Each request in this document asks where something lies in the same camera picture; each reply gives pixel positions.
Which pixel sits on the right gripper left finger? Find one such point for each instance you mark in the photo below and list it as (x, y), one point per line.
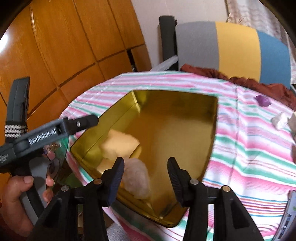
(101, 193)

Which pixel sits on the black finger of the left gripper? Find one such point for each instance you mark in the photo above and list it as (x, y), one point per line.
(73, 126)

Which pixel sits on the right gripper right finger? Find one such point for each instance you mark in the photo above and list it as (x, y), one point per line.
(192, 194)

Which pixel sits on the white plastic bag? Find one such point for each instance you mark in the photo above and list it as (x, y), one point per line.
(280, 120)

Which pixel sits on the cream patterned box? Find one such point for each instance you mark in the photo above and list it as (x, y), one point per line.
(292, 125)

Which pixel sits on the person's left hand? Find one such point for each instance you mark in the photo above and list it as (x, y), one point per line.
(12, 210)

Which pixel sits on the pale pink wrapped item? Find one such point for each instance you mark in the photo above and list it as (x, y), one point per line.
(135, 178)

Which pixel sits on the striped pink green bedsheet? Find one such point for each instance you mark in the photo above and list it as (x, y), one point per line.
(249, 154)

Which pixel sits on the gold metal tin box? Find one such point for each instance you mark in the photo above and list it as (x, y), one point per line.
(154, 125)

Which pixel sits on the wooden wardrobe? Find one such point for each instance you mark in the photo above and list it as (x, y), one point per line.
(66, 47)

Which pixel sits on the smartphone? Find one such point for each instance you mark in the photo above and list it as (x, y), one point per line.
(287, 224)

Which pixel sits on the small purple candy wrapper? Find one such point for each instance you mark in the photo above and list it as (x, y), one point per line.
(262, 100)

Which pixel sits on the dark red blanket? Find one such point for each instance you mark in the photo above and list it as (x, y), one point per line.
(276, 91)

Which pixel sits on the black foam roll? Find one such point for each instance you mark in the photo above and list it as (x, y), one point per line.
(167, 26)

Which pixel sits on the grey yellow blue headboard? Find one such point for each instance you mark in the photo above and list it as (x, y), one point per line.
(234, 50)

